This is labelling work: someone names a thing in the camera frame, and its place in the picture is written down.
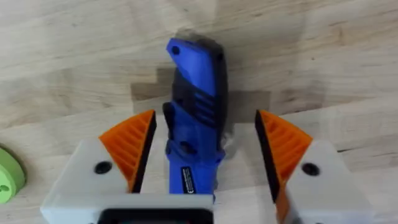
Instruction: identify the green disc with holes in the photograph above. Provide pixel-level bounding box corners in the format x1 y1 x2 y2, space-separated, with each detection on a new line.
0 145 27 205

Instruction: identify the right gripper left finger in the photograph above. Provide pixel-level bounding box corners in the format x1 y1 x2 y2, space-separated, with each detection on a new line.
51 108 158 195

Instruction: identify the blue electric screwdriver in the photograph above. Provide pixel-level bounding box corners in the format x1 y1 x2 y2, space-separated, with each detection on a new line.
161 37 229 203

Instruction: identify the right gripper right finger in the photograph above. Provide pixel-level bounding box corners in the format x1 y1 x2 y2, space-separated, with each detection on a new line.
254 108 374 224

